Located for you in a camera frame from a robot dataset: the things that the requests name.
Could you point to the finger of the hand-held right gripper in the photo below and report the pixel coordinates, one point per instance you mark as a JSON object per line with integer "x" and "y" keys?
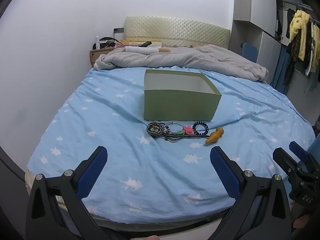
{"x": 297, "y": 150}
{"x": 283, "y": 161}

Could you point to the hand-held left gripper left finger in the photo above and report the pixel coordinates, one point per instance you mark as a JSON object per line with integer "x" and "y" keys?
{"x": 91, "y": 172}

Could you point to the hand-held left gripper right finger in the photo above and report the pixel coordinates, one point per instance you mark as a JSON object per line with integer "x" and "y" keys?
{"x": 225, "y": 172}

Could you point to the small green ornament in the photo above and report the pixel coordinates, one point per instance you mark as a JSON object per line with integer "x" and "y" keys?
{"x": 178, "y": 132}

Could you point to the black hair clip green flower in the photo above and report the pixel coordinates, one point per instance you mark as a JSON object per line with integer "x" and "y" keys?
{"x": 155, "y": 129}

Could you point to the green cardboard box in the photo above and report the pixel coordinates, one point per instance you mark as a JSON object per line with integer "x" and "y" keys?
{"x": 180, "y": 105}

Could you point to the person's right hand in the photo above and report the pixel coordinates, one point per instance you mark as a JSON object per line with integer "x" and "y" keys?
{"x": 301, "y": 222}

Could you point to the blue tree-print bedsheet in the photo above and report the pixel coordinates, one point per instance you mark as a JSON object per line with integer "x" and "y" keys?
{"x": 112, "y": 142}

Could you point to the yellow wooden gourd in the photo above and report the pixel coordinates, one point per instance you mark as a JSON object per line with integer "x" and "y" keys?
{"x": 213, "y": 137}

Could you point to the pink flower hair clip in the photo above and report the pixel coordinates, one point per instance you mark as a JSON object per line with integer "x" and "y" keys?
{"x": 187, "y": 130}

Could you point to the blue curtain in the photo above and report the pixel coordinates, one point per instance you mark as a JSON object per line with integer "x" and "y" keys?
{"x": 281, "y": 70}

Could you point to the dark hanging clothes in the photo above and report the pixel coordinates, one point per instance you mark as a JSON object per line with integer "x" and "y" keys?
{"x": 292, "y": 55}

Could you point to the blue chair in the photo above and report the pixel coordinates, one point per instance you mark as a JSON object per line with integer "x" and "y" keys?
{"x": 250, "y": 52}

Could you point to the yellow jacket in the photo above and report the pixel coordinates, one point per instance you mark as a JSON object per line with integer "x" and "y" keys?
{"x": 302, "y": 35}

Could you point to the cardboard box nightstand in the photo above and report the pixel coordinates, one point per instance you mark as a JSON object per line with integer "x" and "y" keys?
{"x": 98, "y": 56}

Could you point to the grey duvet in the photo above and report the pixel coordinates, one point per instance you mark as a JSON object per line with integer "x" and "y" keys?
{"x": 187, "y": 60}

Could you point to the white bottle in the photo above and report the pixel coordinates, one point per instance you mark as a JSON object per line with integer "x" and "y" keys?
{"x": 97, "y": 42}

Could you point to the white and brown bolster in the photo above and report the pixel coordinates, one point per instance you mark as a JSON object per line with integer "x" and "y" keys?
{"x": 142, "y": 50}

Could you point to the black headphones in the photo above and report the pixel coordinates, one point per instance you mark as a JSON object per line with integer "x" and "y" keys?
{"x": 107, "y": 40}

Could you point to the yellow pillow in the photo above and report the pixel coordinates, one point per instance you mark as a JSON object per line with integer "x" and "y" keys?
{"x": 130, "y": 41}

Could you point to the black phone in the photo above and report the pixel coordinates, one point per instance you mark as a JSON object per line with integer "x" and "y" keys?
{"x": 145, "y": 44}

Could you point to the grey and white wardrobe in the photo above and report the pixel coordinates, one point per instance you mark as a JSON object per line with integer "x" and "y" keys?
{"x": 262, "y": 10}

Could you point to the metal clothes rack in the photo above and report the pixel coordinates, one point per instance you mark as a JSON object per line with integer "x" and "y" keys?
{"x": 303, "y": 5}

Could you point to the cream quilted headboard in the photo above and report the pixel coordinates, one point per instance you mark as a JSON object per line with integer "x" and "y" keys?
{"x": 175, "y": 31}

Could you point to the wall socket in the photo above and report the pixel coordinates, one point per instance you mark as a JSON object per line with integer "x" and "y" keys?
{"x": 119, "y": 30}

